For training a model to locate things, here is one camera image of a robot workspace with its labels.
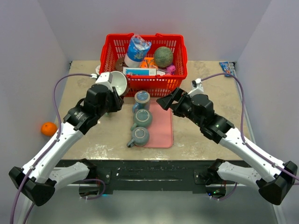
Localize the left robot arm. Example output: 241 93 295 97
8 84 127 206

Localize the white blue flat box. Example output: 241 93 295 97
122 67 157 76

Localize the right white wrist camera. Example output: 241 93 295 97
188 78 204 98

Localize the dark red mug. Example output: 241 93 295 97
110 71 129 97

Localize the pink plastic tray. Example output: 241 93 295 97
143 100 173 148

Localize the orange package in basket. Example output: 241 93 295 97
140 57 157 69

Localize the blue snack packet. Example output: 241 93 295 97
219 61 235 77

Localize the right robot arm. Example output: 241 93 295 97
156 88 298 205

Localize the black labelled paper roll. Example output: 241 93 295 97
95 65 100 75

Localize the grey blue mug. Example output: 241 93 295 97
127 127 150 147

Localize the light blue tall mug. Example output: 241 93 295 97
132 91 150 113

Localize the red plastic shopping basket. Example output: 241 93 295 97
100 33 188 98

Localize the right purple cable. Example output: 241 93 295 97
200 72 299 182

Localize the orange fruit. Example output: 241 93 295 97
41 122 58 137

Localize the teal green mug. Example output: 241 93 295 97
130 109 153 131

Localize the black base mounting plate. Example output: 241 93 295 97
56 160 236 196

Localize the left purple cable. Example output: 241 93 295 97
9 73 98 224

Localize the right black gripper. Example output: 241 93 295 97
157 87 204 127

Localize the pink small box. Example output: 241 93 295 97
166 64 176 75

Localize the purple cable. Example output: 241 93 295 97
9 73 98 224
200 72 299 182

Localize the green netted melon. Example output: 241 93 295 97
154 46 173 68

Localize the blue white paper towel roll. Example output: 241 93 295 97
124 34 152 68

